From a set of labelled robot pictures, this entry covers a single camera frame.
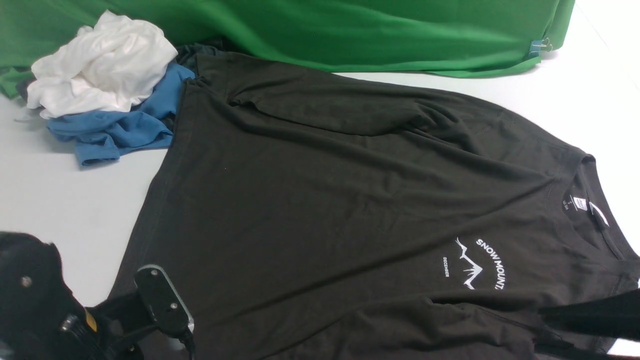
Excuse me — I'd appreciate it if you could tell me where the blue binder clip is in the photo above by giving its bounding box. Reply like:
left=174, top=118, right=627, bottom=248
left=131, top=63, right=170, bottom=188
left=528, top=38, right=554, bottom=57

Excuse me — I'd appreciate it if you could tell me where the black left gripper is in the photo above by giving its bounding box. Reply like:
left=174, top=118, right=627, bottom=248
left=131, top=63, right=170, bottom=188
left=82, top=292, right=157, bottom=360

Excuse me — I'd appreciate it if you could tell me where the dark teal garment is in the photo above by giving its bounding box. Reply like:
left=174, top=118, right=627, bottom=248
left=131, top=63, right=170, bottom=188
left=174, top=43, right=225, bottom=73

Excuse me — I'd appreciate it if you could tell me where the green backdrop cloth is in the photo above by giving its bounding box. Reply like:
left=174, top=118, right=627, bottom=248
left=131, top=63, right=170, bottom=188
left=0, top=0, right=575, bottom=98

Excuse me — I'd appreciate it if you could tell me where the blue crumpled garment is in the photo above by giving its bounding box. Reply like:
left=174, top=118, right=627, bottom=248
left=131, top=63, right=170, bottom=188
left=46, top=63, right=195, bottom=167

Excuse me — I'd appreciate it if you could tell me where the black left camera cable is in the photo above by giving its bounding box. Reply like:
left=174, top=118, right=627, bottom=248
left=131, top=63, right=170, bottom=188
left=180, top=330, right=197, bottom=360

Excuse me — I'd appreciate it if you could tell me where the white crumpled garment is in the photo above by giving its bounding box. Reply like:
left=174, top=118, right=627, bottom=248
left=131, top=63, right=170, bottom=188
left=26, top=11, right=178, bottom=119

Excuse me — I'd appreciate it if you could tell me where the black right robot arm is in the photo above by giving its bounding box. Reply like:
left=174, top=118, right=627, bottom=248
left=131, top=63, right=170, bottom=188
left=535, top=289, right=640, bottom=360

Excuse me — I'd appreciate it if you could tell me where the dark gray long-sleeve top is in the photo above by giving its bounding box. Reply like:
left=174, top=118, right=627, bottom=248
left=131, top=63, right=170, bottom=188
left=110, top=53, right=639, bottom=360

